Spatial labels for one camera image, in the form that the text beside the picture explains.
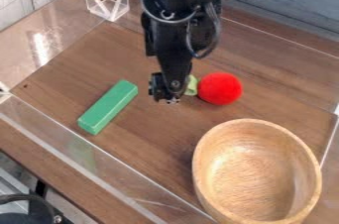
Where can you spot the clear acrylic front wall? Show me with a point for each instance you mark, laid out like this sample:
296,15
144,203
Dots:
105,188

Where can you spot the brown wooden bowl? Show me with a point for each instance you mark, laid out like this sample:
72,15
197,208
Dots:
256,175

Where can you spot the clear acrylic corner bracket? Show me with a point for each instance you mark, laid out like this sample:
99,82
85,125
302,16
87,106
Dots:
108,9

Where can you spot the green rectangular block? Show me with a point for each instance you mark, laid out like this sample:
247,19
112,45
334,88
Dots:
107,106

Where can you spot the red plush strawberry toy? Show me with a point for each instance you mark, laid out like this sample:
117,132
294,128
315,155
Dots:
217,88

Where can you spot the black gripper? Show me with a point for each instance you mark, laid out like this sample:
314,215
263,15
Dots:
181,30

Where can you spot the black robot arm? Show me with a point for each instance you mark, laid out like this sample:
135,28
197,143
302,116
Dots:
181,31

